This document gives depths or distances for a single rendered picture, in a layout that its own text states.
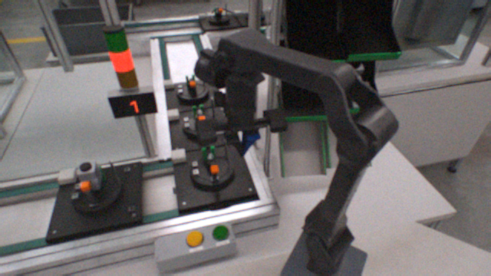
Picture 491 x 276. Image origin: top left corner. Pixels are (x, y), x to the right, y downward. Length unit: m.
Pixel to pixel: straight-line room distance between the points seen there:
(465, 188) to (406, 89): 1.08
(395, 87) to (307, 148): 0.92
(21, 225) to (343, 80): 0.98
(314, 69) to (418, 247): 0.77
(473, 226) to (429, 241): 1.38
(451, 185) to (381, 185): 1.51
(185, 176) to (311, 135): 0.42
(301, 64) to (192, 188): 0.62
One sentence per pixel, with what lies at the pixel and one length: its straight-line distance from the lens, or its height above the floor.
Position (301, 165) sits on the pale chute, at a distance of 0.98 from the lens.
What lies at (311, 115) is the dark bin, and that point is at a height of 1.20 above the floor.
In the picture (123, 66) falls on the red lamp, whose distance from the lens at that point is 0.88.
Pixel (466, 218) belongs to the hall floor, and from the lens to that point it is 2.52.
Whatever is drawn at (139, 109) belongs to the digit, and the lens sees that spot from 0.94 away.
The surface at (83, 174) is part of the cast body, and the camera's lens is 0.96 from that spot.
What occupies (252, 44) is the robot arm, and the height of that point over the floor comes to 1.50.
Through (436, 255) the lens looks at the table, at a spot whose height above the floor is 0.86.
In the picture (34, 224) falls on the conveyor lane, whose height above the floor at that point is 0.92.
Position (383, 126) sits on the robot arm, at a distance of 0.45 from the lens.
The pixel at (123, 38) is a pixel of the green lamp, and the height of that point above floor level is 1.39.
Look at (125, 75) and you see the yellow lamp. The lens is 0.89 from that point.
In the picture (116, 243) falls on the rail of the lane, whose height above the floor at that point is 0.96.
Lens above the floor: 1.70
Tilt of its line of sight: 40 degrees down
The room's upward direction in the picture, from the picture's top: straight up
